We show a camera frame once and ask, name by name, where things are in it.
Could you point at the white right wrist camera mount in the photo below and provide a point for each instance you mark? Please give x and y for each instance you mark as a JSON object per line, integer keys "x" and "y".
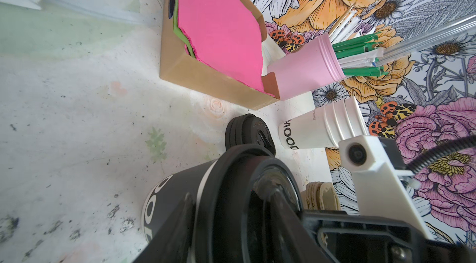
{"x": 377, "y": 186}

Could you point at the brown cardboard napkin tray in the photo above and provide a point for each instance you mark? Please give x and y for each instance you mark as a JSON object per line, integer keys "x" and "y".
{"x": 178, "y": 67}

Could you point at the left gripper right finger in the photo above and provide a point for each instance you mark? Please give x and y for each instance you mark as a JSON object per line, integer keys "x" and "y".
{"x": 291, "y": 243}

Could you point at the paper coffee cup black sleeve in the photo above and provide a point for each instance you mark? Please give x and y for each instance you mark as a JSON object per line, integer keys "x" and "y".
{"x": 165, "y": 196}

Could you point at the brown pulp cup carrier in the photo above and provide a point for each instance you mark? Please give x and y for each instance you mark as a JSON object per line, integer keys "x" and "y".
{"x": 320, "y": 196}

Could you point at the pink straw holder cup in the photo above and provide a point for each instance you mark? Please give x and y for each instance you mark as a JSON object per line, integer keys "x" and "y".
{"x": 314, "y": 66}

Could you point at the pink napkin stack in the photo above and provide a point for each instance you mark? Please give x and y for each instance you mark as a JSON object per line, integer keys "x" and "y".
{"x": 225, "y": 35}

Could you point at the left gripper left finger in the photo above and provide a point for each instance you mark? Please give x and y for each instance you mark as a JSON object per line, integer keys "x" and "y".
{"x": 173, "y": 241}

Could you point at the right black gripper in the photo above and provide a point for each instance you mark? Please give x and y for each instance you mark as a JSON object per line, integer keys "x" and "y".
{"x": 361, "y": 239}

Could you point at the black plastic cup lid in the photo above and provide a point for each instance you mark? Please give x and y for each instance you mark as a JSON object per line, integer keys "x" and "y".
{"x": 232, "y": 214}

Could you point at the stack of white paper cups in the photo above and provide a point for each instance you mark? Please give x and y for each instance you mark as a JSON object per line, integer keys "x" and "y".
{"x": 324, "y": 127}

